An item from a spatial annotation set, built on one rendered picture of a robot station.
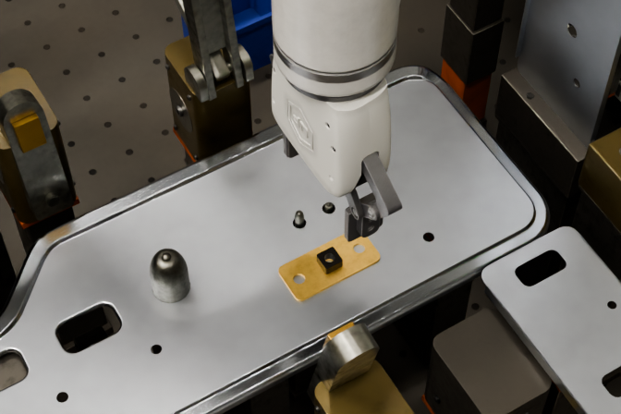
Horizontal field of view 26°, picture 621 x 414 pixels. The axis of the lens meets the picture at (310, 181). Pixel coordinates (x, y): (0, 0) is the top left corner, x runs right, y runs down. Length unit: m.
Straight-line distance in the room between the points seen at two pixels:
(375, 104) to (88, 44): 0.85
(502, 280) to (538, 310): 0.04
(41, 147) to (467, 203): 0.37
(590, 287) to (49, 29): 0.85
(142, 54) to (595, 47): 0.71
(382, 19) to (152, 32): 0.89
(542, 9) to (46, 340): 0.51
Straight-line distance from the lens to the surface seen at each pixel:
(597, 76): 1.18
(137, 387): 1.11
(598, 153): 1.17
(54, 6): 1.77
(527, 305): 1.15
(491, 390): 1.13
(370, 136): 0.93
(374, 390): 1.05
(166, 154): 1.60
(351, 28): 0.85
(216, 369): 1.11
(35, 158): 1.18
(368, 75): 0.89
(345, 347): 0.98
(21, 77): 1.21
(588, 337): 1.14
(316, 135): 0.95
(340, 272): 1.15
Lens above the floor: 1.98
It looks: 55 degrees down
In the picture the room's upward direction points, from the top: straight up
